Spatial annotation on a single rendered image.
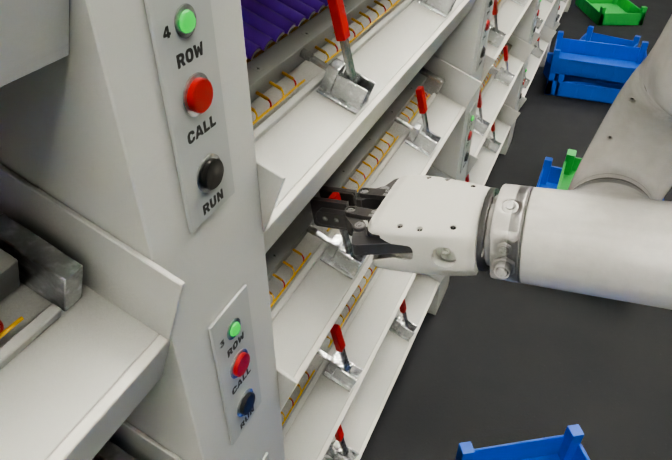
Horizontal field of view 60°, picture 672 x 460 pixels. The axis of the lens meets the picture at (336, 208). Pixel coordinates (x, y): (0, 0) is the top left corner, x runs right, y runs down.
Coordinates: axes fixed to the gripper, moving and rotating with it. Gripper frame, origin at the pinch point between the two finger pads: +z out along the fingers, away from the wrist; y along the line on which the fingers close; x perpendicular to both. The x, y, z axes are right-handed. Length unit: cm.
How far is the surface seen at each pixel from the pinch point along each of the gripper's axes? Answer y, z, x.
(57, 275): -29.4, -1.5, 15.8
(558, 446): 21, -22, -58
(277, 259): -6.3, 3.7, -2.4
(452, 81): 42.3, 0.1, -4.0
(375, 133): 20.2, 4.1, -2.3
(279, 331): -11.5, 1.5, -6.5
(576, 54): 179, -6, -50
